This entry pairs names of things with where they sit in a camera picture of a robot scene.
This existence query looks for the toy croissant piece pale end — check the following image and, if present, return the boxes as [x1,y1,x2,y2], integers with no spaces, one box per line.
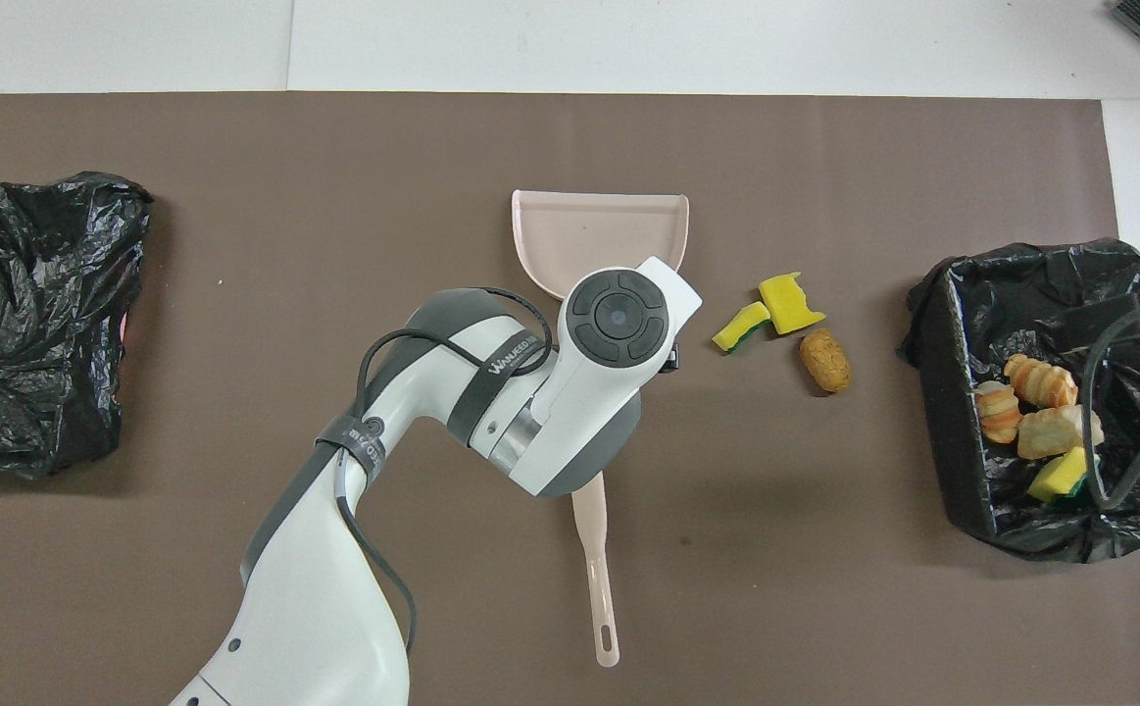
[1004,353,1080,410]

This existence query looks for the brown table mat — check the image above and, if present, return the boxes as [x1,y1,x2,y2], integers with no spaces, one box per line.
[0,92,1140,706]

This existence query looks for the crumpled black trash bag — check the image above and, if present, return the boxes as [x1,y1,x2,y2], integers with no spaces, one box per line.
[0,172,154,479]

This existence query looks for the striped toy croissant piece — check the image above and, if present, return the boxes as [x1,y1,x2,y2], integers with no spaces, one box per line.
[973,380,1023,445]

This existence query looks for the yellow sponge block green base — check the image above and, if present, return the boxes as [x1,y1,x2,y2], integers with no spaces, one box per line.
[1026,446,1102,505]

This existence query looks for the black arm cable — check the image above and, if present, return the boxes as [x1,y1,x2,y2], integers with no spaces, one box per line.
[1082,294,1140,512]
[332,284,556,660]

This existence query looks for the pink plastic dustpan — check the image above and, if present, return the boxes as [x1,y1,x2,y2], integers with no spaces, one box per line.
[511,189,690,300]

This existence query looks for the yellow green sponge wedge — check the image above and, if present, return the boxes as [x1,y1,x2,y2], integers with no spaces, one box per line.
[712,301,772,355]

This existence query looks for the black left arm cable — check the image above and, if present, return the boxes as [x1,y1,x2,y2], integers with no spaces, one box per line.
[332,284,556,660]

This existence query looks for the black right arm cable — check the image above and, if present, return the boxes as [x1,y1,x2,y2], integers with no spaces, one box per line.
[1082,294,1140,512]

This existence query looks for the pale toy bread chunk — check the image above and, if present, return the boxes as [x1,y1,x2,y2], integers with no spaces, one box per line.
[1016,404,1106,462]

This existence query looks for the yellow sponge piece notched edge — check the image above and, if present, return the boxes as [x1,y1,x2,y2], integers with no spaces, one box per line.
[759,272,826,336]

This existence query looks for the pink hand brush black bristles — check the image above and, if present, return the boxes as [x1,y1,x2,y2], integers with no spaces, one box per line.
[570,471,621,669]

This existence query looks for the open bin with black bag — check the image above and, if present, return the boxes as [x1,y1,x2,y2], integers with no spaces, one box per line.
[898,237,1140,564]

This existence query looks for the brown toy potato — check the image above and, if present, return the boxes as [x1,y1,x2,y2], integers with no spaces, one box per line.
[799,328,853,394]

